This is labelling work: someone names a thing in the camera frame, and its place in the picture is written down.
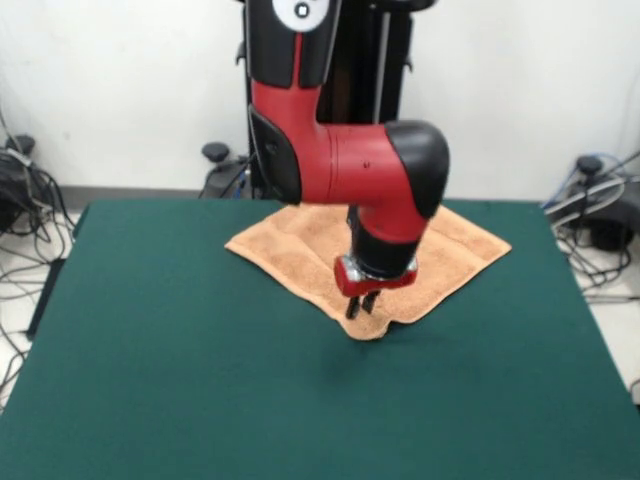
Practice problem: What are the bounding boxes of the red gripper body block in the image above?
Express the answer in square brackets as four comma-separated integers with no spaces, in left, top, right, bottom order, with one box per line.
[333,255,419,300]

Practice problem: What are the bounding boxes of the orange terry towel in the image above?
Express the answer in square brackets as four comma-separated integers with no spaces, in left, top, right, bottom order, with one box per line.
[223,202,514,343]

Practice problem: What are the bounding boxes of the dark green table cloth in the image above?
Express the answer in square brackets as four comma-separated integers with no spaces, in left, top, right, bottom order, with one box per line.
[0,199,640,480]

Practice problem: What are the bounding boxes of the black pedestal foot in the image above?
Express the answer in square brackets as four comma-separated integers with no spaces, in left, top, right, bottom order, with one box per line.
[0,133,39,236]
[547,154,640,251]
[199,141,254,200]

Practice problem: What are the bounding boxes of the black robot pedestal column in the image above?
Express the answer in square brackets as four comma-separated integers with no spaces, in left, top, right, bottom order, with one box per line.
[234,0,441,201]

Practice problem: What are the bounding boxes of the blue cable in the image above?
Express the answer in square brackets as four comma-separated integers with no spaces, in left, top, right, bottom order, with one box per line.
[542,152,629,211]

